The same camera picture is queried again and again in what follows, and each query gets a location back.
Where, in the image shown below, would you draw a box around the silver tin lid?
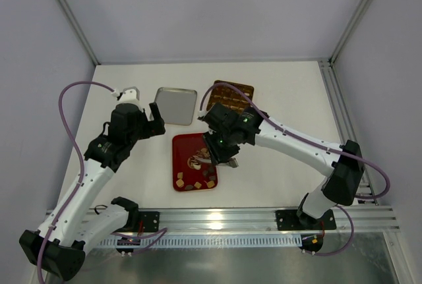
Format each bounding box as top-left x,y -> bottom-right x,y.
154,87 -> 197,126

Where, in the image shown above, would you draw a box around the aluminium mounting rail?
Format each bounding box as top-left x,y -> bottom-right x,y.
45,206 -> 402,250

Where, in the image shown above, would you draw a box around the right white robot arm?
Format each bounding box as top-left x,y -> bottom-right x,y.
198,103 -> 364,229

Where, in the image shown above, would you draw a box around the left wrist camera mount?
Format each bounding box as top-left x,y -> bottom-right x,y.
111,86 -> 144,111

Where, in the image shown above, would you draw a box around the tan square chocolate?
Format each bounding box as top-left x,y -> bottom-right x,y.
176,179 -> 184,187

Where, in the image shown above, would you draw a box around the gold chocolate tin box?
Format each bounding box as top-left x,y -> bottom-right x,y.
206,80 -> 255,114

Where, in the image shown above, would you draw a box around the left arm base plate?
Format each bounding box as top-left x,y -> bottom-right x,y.
135,211 -> 160,233

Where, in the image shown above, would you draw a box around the silver metal tongs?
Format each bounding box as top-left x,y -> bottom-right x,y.
193,155 -> 239,168

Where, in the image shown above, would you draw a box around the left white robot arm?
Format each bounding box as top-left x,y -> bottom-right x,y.
19,86 -> 166,283

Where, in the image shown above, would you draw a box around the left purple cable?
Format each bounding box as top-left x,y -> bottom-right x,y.
34,81 -> 169,284

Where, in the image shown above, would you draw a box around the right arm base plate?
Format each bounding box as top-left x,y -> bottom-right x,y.
275,209 -> 337,231

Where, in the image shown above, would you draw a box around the red rectangular tray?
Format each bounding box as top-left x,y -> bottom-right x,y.
172,133 -> 218,192

